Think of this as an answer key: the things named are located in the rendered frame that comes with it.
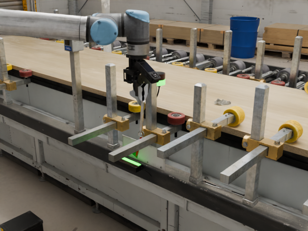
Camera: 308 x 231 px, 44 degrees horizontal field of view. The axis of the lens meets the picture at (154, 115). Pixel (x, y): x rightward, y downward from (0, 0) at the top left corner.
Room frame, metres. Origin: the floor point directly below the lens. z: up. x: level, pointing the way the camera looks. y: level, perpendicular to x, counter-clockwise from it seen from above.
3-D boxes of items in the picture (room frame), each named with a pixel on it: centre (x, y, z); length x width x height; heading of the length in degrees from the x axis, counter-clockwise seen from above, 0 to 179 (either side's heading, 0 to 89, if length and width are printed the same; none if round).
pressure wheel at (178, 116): (1.65, -0.10, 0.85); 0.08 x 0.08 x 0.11
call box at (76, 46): (1.91, 0.40, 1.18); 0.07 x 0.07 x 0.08; 49
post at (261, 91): (1.25, -0.37, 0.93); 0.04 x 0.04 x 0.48; 49
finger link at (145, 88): (1.53, 0.06, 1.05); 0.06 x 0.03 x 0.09; 50
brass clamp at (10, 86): (2.38, 0.94, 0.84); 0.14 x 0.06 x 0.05; 49
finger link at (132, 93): (1.51, 0.08, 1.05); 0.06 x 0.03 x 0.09; 50
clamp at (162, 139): (1.56, -0.01, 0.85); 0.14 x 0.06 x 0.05; 49
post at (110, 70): (1.74, 0.20, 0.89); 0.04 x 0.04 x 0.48; 49
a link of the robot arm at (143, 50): (1.51, 0.07, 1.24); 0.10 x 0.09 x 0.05; 140
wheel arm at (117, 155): (1.50, 0.02, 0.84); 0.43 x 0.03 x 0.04; 139
